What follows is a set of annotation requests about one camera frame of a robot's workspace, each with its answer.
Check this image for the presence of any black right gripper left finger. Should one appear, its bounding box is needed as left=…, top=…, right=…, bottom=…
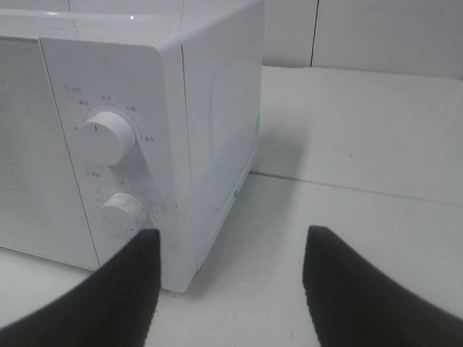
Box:
left=1, top=228, right=161, bottom=346

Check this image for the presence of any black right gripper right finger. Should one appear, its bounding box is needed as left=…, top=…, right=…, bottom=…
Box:
left=302, top=226, right=462, bottom=346

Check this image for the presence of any white round knob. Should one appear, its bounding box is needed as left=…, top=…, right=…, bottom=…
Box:
left=98, top=192, right=149, bottom=232
left=79, top=111, right=137, bottom=166

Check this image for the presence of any white microwave oven body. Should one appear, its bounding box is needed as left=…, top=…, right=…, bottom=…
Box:
left=1, top=1, right=265, bottom=293

